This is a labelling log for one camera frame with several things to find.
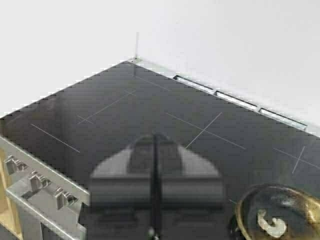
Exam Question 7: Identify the stainless steel electric stove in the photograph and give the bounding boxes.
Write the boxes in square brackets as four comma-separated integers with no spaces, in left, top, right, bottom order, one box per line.
[0,60,320,240]

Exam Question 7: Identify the raw white shrimp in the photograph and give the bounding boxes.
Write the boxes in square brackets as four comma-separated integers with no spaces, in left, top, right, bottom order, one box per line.
[256,209,288,238]

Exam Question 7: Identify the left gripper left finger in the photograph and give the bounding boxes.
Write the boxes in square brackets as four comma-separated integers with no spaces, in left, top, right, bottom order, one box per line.
[86,134,157,240]

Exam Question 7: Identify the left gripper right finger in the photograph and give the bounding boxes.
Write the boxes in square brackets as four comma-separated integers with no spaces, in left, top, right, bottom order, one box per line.
[156,134,224,240]

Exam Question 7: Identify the middle stove knob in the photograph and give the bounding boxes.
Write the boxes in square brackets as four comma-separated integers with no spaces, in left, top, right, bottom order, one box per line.
[53,187,78,210]

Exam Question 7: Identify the steel frying pan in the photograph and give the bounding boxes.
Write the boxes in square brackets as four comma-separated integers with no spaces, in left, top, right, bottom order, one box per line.
[228,183,320,240]

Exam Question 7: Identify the stove knob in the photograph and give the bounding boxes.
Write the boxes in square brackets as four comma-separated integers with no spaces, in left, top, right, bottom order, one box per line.
[4,155,28,175]
[53,187,78,210]
[27,170,51,192]

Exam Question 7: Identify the light wood base cabinet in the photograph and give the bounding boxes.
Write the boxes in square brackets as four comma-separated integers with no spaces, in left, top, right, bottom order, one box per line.
[0,147,25,240]

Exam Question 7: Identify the far left stove knob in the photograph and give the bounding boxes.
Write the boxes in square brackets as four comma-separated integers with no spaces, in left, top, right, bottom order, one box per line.
[4,155,28,175]

